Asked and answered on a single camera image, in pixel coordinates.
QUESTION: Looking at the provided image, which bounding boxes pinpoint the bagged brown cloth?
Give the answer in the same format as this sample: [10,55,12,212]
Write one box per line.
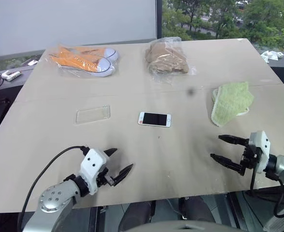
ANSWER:
[144,36,197,85]

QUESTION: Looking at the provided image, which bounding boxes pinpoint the clear phone case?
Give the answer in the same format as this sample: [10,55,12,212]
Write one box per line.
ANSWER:
[74,104,111,125]

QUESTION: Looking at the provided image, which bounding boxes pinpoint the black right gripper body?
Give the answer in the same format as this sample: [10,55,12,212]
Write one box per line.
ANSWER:
[239,144,264,175]

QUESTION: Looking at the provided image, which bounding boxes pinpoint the orange sneakers in bag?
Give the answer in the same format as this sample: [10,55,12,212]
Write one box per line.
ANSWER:
[47,43,121,79]

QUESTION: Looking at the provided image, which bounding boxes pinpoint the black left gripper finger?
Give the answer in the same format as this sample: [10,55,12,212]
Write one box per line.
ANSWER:
[103,148,118,158]
[111,163,135,187]

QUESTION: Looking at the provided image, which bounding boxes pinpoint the white power strip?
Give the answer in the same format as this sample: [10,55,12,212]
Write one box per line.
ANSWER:
[1,70,22,82]

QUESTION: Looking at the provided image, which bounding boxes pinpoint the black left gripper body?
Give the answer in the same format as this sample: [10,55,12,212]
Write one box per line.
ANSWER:
[95,166,115,190]

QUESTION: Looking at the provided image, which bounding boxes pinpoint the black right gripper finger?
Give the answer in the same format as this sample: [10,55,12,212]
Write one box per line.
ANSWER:
[209,153,245,176]
[218,134,250,147]

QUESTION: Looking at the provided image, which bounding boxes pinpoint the white smartphone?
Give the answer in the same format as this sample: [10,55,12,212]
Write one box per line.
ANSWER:
[138,111,172,128]

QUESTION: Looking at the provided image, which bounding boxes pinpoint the green towel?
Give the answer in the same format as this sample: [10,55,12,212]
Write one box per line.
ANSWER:
[210,81,255,128]

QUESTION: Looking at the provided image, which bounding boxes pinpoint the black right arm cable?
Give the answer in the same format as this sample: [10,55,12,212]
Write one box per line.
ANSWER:
[249,166,284,218]

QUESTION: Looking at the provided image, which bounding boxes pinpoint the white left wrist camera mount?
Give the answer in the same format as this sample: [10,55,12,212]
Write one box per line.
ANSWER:
[78,148,108,196]

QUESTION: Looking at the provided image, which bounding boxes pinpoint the dark rounded robot leg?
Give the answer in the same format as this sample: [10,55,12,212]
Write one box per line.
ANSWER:
[123,201,154,228]
[180,196,216,222]

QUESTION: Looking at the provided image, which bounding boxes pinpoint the crumpled white paper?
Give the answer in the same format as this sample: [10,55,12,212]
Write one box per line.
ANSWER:
[260,50,284,64]

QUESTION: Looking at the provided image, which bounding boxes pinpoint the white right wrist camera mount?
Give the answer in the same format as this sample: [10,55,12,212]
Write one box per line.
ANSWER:
[249,130,271,174]

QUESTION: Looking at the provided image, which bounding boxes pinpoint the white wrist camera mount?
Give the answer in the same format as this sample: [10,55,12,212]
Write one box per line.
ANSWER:
[249,130,271,174]
[78,148,108,196]

